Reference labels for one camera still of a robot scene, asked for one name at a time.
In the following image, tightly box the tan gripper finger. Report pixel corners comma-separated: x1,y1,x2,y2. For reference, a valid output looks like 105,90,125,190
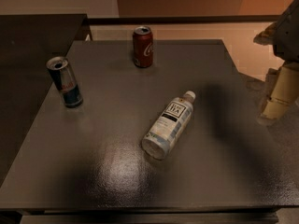
253,22,277,46
257,62,299,125

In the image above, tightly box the blue label plastic bottle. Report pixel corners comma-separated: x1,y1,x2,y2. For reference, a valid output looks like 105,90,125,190
141,91,196,160

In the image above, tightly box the silver blue energy drink can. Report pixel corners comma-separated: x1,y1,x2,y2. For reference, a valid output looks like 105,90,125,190
46,56,83,108

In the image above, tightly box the red cola can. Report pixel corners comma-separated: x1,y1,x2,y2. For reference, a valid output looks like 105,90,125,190
133,26,153,68

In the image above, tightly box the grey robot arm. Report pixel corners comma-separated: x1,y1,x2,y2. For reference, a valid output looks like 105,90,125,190
253,0,299,126

